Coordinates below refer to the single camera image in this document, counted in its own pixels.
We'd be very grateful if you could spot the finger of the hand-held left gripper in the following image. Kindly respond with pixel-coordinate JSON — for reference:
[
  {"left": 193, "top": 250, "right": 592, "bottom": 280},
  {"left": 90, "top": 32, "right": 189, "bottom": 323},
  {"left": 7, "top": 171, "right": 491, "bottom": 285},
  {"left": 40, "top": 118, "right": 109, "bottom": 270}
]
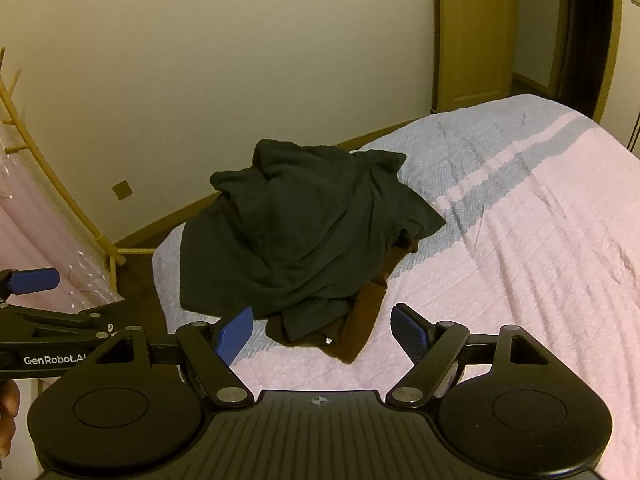
[
  {"left": 0, "top": 268, "right": 61, "bottom": 297},
  {"left": 0, "top": 302, "right": 127, "bottom": 344}
]

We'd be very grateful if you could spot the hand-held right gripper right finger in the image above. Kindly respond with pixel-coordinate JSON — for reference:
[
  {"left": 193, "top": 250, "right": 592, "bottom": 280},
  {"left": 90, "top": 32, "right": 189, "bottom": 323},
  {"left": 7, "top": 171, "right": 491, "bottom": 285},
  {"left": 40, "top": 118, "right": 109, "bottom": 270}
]
[{"left": 385, "top": 303, "right": 557, "bottom": 407}]

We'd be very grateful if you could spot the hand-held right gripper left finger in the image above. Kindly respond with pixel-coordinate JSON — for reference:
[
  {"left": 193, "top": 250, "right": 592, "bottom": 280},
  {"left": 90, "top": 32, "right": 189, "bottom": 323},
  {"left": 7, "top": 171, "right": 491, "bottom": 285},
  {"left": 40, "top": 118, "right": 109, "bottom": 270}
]
[{"left": 82, "top": 306, "right": 255, "bottom": 408}]

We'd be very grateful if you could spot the dark green garment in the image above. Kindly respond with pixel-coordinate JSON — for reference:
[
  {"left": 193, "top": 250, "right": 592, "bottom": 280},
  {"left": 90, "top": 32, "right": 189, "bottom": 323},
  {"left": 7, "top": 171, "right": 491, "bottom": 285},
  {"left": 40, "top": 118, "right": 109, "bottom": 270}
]
[{"left": 180, "top": 137, "right": 447, "bottom": 344}]

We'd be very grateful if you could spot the person's left hand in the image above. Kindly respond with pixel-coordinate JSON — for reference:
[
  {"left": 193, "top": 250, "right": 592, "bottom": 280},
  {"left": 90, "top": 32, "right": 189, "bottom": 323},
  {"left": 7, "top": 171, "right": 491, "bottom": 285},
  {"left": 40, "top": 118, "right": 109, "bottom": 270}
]
[{"left": 0, "top": 379, "right": 22, "bottom": 457}]

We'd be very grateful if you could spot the brown garment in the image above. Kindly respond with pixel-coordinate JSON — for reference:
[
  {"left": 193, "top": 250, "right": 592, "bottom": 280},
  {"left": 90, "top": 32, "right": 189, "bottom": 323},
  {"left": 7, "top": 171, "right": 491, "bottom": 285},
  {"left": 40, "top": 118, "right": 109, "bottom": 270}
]
[{"left": 265, "top": 240, "right": 421, "bottom": 365}]

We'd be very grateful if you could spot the wooden coat rack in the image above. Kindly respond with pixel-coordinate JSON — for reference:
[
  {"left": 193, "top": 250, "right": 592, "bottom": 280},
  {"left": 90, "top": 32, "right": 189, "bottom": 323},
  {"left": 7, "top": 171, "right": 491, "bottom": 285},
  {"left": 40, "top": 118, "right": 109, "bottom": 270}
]
[{"left": 0, "top": 46, "right": 157, "bottom": 295}]

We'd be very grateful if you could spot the wooden door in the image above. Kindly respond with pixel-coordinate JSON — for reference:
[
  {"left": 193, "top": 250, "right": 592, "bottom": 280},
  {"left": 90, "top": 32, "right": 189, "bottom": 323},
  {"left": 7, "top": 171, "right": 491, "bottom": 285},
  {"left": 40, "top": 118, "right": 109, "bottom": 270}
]
[{"left": 431, "top": 0, "right": 517, "bottom": 112}]

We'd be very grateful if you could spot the wooden door frame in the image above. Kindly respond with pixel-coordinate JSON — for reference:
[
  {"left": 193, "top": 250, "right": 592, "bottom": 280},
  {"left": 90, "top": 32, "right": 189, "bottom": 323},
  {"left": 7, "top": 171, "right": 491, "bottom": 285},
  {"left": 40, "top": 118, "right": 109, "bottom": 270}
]
[{"left": 592, "top": 0, "right": 625, "bottom": 127}]

